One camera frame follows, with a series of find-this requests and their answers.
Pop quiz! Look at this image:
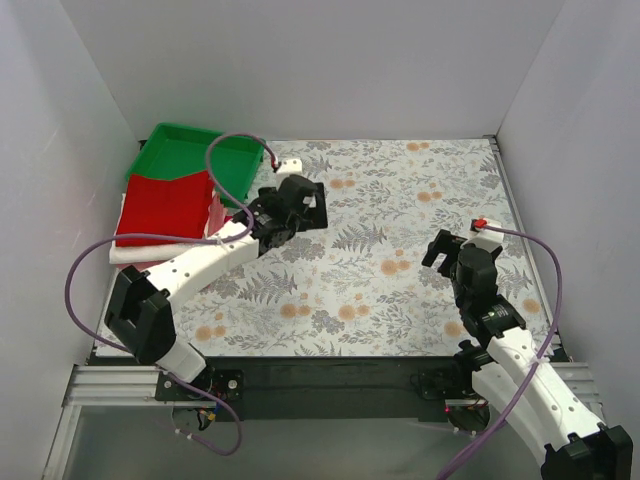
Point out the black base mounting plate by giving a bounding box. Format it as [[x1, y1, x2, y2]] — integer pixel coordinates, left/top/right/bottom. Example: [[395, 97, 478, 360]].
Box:
[[87, 351, 513, 424]]

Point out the green plastic tray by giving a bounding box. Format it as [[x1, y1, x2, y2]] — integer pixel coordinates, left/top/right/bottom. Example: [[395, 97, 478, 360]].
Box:
[[126, 123, 264, 201]]

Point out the red t shirt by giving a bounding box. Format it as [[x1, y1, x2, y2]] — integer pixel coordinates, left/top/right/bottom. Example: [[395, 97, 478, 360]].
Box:
[[116, 171, 214, 239]]

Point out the purple cable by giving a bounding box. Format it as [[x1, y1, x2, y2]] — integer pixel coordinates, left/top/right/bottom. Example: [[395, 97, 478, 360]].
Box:
[[65, 132, 279, 456], [434, 224, 563, 480]]

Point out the floral patterned table mat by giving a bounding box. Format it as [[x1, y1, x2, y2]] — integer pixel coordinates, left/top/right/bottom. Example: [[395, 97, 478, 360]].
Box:
[[175, 139, 518, 356]]

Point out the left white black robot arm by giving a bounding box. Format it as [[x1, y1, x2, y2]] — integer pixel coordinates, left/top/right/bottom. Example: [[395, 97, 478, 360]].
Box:
[[104, 174, 328, 400]]

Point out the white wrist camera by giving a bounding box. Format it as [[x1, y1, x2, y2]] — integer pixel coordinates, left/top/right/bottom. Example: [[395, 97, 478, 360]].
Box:
[[276, 158, 303, 177], [463, 218, 504, 253]]

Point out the aluminium frame rail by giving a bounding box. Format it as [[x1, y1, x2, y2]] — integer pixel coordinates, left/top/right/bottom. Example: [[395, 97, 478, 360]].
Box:
[[41, 363, 626, 480]]

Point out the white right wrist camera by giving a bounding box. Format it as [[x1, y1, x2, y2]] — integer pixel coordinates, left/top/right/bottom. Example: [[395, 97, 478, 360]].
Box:
[[463, 218, 504, 253]]

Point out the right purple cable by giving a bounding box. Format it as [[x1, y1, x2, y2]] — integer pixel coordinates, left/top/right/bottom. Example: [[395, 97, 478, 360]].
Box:
[[434, 224, 563, 480]]

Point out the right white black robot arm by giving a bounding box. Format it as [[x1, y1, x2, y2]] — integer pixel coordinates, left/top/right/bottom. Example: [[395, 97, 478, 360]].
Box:
[[422, 219, 633, 479]]

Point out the pink folded t shirt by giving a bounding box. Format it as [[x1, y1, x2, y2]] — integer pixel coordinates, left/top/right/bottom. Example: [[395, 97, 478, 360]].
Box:
[[113, 194, 228, 270]]

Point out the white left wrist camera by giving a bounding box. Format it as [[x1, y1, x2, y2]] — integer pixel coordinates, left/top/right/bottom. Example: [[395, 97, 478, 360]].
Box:
[[276, 158, 303, 177]]

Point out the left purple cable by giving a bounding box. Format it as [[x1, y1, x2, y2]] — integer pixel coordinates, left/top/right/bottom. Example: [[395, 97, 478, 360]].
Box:
[[65, 132, 279, 456]]

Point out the white folded t shirt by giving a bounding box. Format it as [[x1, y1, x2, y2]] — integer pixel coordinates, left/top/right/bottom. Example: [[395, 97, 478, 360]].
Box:
[[107, 189, 176, 266]]

